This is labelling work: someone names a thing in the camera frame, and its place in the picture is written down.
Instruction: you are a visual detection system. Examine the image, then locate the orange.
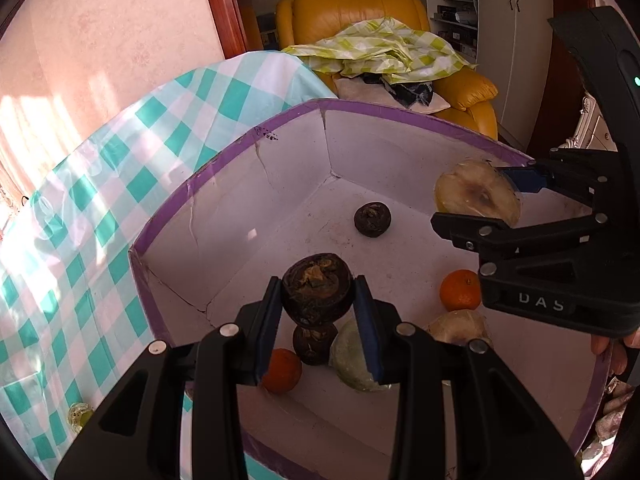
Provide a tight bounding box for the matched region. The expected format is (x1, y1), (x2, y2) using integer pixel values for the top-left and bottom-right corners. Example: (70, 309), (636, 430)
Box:
(262, 349), (303, 394)
(440, 270), (482, 312)

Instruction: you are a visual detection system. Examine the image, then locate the white ornate furniture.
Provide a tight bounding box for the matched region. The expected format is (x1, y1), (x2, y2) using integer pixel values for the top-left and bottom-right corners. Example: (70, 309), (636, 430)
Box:
(565, 95), (618, 151)

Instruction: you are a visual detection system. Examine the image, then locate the yellow-green checked cloth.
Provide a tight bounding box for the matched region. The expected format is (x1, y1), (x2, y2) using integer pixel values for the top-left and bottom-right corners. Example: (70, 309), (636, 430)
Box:
(282, 16), (478, 86)

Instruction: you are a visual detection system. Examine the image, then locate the teal checked tablecloth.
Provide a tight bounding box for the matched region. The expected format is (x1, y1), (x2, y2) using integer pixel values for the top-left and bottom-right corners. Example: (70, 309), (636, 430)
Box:
(0, 50), (337, 480)

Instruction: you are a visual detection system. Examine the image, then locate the dark brown round fruit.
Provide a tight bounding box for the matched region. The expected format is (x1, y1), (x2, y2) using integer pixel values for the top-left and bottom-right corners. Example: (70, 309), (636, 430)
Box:
(281, 253), (353, 326)
(354, 202), (392, 237)
(292, 322), (338, 366)

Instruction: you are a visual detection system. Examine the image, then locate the large green plastic-wrapped fruit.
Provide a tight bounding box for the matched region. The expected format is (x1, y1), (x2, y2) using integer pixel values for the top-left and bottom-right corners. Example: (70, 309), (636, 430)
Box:
(329, 317), (391, 392)

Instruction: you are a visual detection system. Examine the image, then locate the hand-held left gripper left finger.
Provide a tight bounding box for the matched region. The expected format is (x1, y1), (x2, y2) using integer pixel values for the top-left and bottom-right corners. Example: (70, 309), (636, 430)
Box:
(54, 275), (283, 480)

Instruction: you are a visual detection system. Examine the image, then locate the white shelf unit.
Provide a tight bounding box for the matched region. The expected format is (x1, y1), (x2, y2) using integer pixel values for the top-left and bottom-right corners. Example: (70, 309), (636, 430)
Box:
(425, 0), (478, 68)

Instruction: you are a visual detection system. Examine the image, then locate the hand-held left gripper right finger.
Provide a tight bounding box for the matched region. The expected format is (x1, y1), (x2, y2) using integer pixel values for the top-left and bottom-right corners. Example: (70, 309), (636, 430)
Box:
(352, 275), (583, 480)

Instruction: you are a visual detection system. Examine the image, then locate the plastic-wrapped pear half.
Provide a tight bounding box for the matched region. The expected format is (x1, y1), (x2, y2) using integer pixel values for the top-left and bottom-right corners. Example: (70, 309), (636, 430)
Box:
(434, 157), (522, 228)

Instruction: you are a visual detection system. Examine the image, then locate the reddish door frame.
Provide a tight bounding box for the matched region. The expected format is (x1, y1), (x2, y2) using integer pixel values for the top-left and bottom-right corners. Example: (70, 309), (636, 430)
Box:
(199, 0), (248, 58)

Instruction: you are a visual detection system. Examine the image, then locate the dark blue cloth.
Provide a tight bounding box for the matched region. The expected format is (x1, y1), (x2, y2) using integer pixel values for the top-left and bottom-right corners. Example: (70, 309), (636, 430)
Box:
(362, 72), (435, 108)

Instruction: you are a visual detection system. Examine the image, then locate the white pillow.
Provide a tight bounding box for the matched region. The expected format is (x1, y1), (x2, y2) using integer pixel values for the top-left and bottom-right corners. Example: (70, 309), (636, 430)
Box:
(334, 77), (451, 113)

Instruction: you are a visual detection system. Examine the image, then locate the yellow leather armchair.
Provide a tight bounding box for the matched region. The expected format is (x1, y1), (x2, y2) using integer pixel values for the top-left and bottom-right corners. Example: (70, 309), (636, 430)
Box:
(275, 0), (499, 138)

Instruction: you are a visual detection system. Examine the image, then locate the pink patterned cloth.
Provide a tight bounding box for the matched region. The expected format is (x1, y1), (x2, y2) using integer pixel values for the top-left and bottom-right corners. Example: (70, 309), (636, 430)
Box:
(575, 377), (631, 466)

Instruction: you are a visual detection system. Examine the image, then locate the person's right hand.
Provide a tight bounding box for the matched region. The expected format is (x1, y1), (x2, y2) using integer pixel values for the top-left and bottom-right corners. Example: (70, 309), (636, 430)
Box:
(590, 327), (640, 375)

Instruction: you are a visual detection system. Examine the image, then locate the white cabinet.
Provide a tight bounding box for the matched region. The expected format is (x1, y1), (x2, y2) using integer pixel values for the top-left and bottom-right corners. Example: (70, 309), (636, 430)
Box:
(472, 0), (556, 153)

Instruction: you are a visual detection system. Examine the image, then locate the purple-rimmed cardboard box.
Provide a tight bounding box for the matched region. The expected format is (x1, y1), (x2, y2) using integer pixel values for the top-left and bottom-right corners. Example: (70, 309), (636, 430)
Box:
(127, 99), (613, 480)

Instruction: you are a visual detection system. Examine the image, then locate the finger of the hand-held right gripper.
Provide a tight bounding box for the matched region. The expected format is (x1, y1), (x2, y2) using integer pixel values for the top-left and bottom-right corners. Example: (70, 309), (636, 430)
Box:
(431, 210), (621, 263)
(500, 149), (621, 206)

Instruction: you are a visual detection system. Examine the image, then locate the small green plastic-wrapped fruit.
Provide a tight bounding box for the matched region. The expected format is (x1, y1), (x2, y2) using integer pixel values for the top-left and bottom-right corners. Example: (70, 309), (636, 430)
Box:
(67, 401), (96, 433)

